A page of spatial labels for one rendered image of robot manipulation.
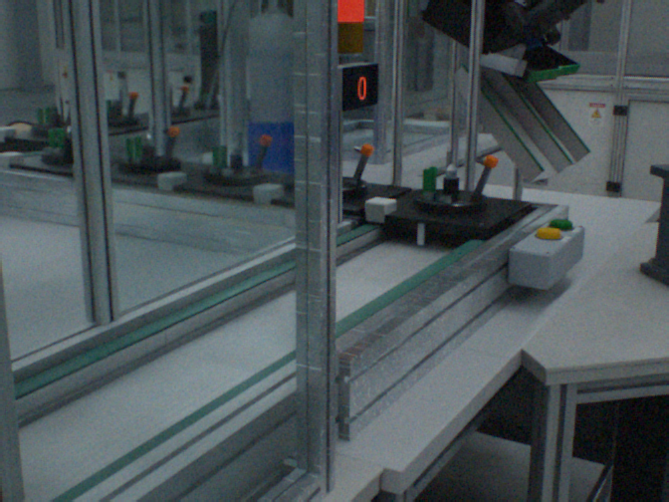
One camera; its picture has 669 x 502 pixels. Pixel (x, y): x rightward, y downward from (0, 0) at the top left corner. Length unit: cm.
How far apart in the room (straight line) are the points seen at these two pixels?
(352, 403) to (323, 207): 29
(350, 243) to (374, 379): 51
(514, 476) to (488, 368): 150
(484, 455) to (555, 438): 149
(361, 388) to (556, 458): 43
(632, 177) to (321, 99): 501
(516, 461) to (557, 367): 155
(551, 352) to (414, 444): 36
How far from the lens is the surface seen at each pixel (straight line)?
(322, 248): 82
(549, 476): 136
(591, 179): 581
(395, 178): 194
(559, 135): 210
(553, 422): 132
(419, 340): 116
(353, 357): 100
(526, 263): 145
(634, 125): 570
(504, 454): 284
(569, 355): 131
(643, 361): 133
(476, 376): 121
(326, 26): 79
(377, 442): 103
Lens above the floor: 135
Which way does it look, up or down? 16 degrees down
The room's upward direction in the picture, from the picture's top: straight up
